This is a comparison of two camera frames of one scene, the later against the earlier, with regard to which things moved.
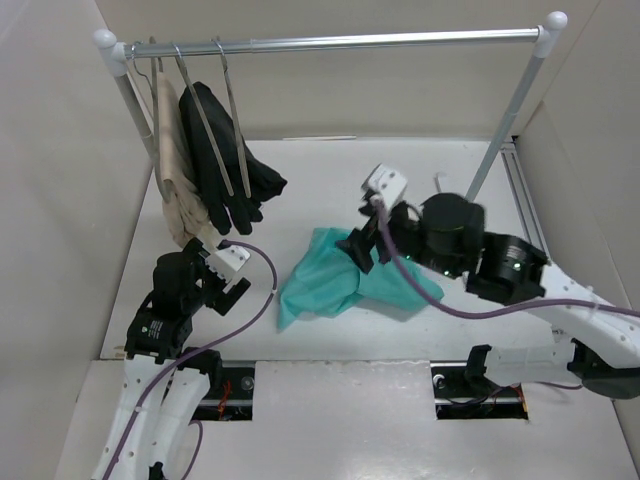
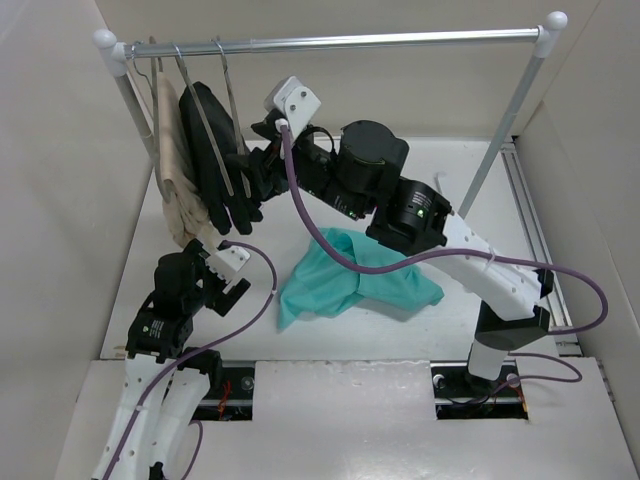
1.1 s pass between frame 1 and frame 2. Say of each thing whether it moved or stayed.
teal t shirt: stayed
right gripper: moved
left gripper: stayed
